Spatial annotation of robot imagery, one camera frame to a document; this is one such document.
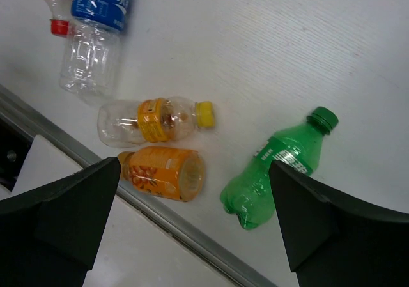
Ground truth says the red label coke bottle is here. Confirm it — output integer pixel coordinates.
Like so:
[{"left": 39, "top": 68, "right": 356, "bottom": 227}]
[{"left": 44, "top": 0, "right": 73, "bottom": 37}]

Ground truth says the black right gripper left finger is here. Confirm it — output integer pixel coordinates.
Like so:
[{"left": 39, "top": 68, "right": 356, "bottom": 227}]
[{"left": 1, "top": 157, "right": 121, "bottom": 286}]

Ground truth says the clear bottle yellow cap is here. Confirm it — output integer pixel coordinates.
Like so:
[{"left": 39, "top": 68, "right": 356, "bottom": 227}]
[{"left": 97, "top": 97, "right": 215, "bottom": 148}]

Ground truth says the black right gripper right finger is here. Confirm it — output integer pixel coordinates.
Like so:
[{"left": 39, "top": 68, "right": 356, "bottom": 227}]
[{"left": 269, "top": 161, "right": 408, "bottom": 287}]

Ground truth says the green plastic soda bottle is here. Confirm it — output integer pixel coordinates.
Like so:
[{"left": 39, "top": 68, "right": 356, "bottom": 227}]
[{"left": 219, "top": 106, "right": 339, "bottom": 230}]

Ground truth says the blue label water bottle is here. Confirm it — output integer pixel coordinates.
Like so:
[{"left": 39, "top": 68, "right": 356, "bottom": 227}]
[{"left": 59, "top": 0, "right": 130, "bottom": 98}]

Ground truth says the orange label juice bottle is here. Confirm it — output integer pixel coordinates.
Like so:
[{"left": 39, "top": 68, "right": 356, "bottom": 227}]
[{"left": 118, "top": 146, "right": 206, "bottom": 202}]

